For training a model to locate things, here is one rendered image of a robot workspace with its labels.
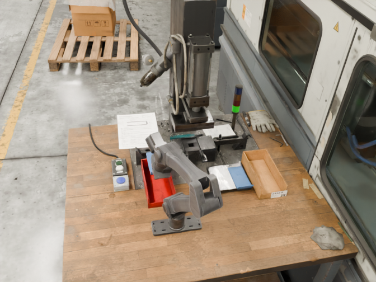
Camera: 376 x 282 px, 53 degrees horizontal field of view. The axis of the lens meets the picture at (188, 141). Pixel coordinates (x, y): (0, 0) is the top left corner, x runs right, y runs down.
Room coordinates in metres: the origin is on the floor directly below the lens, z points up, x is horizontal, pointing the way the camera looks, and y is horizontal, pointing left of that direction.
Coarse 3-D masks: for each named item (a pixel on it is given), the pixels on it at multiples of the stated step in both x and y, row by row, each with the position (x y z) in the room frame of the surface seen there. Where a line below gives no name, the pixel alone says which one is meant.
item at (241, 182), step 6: (228, 168) 1.30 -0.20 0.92; (234, 168) 1.30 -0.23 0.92; (240, 168) 1.30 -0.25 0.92; (234, 174) 1.26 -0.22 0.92; (240, 174) 1.27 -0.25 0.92; (234, 180) 1.22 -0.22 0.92; (240, 180) 1.22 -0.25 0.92; (246, 180) 1.23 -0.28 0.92; (240, 186) 1.16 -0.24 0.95; (246, 186) 1.17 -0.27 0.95; (252, 186) 1.19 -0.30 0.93
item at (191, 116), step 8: (184, 104) 1.45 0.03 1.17; (184, 112) 1.40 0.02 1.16; (192, 112) 1.37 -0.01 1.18; (200, 112) 1.37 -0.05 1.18; (208, 112) 1.44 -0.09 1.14; (176, 120) 1.36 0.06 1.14; (184, 120) 1.36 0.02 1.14; (192, 120) 1.33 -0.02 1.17; (200, 120) 1.34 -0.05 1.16; (208, 120) 1.37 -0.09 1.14; (176, 128) 1.32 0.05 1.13; (184, 128) 1.33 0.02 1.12; (192, 128) 1.34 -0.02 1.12; (200, 128) 1.35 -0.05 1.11; (208, 128) 1.36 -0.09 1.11
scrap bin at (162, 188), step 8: (144, 160) 1.29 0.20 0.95; (144, 168) 1.29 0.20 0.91; (144, 176) 1.18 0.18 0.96; (152, 176) 1.24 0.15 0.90; (144, 184) 1.16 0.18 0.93; (152, 184) 1.19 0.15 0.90; (160, 184) 1.19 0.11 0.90; (168, 184) 1.19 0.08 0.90; (152, 192) 1.14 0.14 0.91; (160, 192) 1.14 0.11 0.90; (168, 192) 1.14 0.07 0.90; (152, 200) 1.09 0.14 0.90; (160, 200) 1.09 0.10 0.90
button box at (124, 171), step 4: (88, 124) 1.62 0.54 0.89; (92, 140) 1.46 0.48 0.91; (104, 152) 1.38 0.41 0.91; (116, 156) 1.35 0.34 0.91; (112, 160) 1.30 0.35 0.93; (116, 160) 1.30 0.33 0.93; (120, 160) 1.31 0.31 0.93; (124, 160) 1.31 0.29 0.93; (112, 164) 1.27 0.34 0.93; (124, 164) 1.28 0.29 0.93; (112, 168) 1.25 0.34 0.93; (124, 168) 1.25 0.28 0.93; (112, 172) 1.22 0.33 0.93; (116, 172) 1.22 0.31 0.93; (120, 172) 1.22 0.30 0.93; (124, 172) 1.23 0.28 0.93
